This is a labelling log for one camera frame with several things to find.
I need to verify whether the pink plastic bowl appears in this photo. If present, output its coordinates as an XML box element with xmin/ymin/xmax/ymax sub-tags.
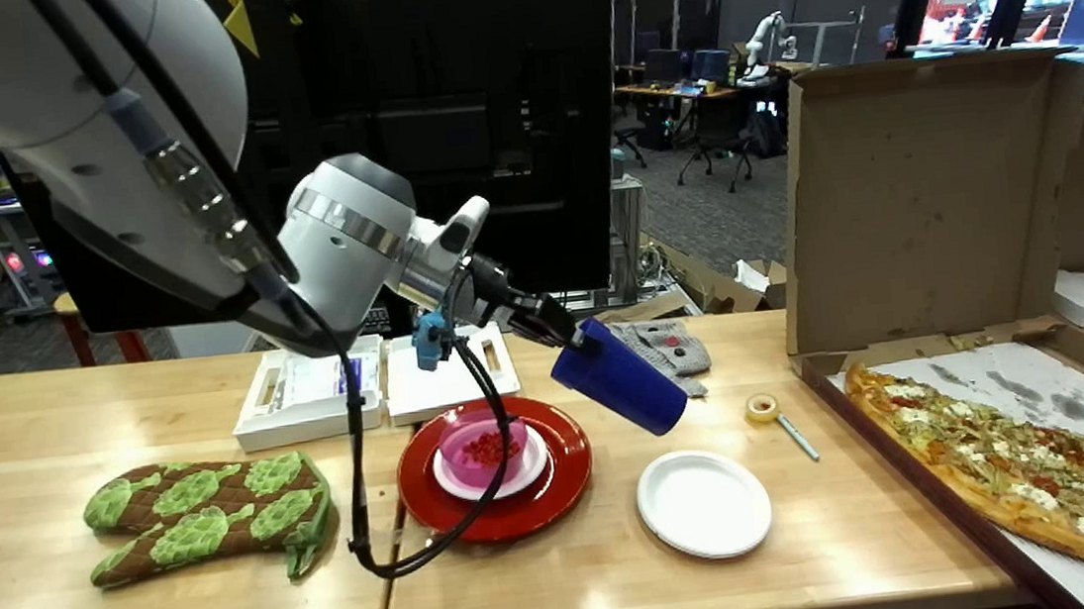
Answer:
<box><xmin>434</xmin><ymin>404</ymin><xmax>534</xmax><ymax>494</ymax></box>

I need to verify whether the office chair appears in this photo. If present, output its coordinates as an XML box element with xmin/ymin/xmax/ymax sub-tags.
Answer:
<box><xmin>669</xmin><ymin>93</ymin><xmax>763</xmax><ymax>200</ymax></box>

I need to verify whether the white box with printed lid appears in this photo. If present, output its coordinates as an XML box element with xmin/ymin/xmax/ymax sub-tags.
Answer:
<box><xmin>225</xmin><ymin>334</ymin><xmax>395</xmax><ymax>456</ymax></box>

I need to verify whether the heap of flattened cardboard boxes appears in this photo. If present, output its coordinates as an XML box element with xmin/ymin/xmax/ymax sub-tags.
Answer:
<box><xmin>642</xmin><ymin>222</ymin><xmax>794</xmax><ymax>323</ymax></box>

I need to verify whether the small white plate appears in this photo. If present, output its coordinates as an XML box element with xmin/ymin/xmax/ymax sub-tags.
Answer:
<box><xmin>429</xmin><ymin>422</ymin><xmax>554</xmax><ymax>507</ymax></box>

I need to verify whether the large black monitor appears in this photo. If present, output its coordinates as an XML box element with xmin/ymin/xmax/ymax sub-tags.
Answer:
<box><xmin>0</xmin><ymin>0</ymin><xmax>648</xmax><ymax>349</ymax></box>

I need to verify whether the roll of clear tape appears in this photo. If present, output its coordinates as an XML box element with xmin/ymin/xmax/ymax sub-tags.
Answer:
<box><xmin>743</xmin><ymin>391</ymin><xmax>782</xmax><ymax>426</ymax></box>

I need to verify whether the green and brown oven mitt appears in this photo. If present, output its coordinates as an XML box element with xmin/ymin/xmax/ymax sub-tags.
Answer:
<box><xmin>78</xmin><ymin>447</ymin><xmax>342</xmax><ymax>600</ymax></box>

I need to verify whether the wooden desk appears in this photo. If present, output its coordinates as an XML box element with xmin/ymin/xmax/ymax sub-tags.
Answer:
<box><xmin>612</xmin><ymin>65</ymin><xmax>791</xmax><ymax>155</ymax></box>

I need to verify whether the white paper plate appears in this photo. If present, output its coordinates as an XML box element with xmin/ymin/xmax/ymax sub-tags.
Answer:
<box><xmin>632</xmin><ymin>442</ymin><xmax>778</xmax><ymax>568</ymax></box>

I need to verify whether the blue plastic cup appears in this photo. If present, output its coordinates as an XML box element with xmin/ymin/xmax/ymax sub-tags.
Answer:
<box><xmin>544</xmin><ymin>308</ymin><xmax>693</xmax><ymax>448</ymax></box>

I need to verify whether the row of monitors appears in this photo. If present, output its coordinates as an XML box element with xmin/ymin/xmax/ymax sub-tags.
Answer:
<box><xmin>631</xmin><ymin>22</ymin><xmax>737</xmax><ymax>92</ymax></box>

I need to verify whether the grey knitted mitten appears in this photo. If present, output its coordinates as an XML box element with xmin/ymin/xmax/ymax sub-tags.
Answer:
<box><xmin>604</xmin><ymin>314</ymin><xmax>717</xmax><ymax>407</ymax></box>

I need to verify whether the metal post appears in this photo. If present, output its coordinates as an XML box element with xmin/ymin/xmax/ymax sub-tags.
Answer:
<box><xmin>601</xmin><ymin>171</ymin><xmax>658</xmax><ymax>306</ymax></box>

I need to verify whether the rectangular pizza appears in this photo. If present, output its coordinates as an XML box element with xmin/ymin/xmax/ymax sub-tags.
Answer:
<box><xmin>840</xmin><ymin>341</ymin><xmax>1084</xmax><ymax>609</ymax></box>

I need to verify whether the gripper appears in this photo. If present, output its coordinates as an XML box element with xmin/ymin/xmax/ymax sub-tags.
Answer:
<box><xmin>461</xmin><ymin>244</ymin><xmax>605</xmax><ymax>362</ymax></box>

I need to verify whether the red plate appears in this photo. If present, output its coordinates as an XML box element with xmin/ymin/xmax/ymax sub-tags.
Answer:
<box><xmin>390</xmin><ymin>388</ymin><xmax>601</xmax><ymax>555</ymax></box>

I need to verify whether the plain white box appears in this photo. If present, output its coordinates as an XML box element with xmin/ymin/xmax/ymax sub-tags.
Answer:
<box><xmin>378</xmin><ymin>318</ymin><xmax>525</xmax><ymax>429</ymax></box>

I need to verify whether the stool with red legs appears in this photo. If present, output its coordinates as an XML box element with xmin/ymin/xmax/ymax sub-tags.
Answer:
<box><xmin>50</xmin><ymin>282</ymin><xmax>152</xmax><ymax>371</ymax></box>

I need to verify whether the heap of red pieces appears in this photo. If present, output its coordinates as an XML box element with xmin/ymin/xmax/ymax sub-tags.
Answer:
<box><xmin>460</xmin><ymin>428</ymin><xmax>525</xmax><ymax>471</ymax></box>

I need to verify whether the silver pen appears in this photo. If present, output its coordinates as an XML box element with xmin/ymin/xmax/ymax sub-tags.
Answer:
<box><xmin>775</xmin><ymin>408</ymin><xmax>823</xmax><ymax>467</ymax></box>

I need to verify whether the open cardboard pizza box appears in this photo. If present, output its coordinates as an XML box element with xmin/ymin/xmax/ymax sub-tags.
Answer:
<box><xmin>759</xmin><ymin>41</ymin><xmax>1084</xmax><ymax>609</ymax></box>

